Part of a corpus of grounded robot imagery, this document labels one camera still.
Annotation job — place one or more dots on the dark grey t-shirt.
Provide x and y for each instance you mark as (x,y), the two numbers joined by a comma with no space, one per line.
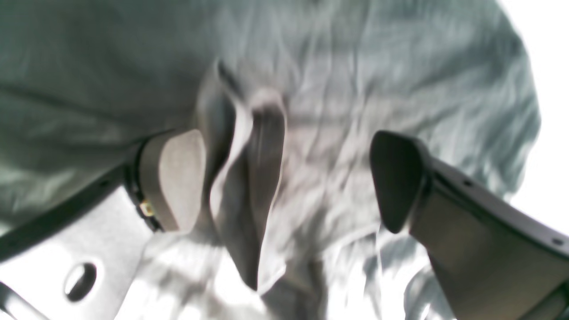
(84,82)

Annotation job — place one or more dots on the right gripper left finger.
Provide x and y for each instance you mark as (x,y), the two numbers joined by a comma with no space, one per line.
(77,261)

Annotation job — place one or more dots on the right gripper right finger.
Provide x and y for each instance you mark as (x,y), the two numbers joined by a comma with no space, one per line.
(492,261)

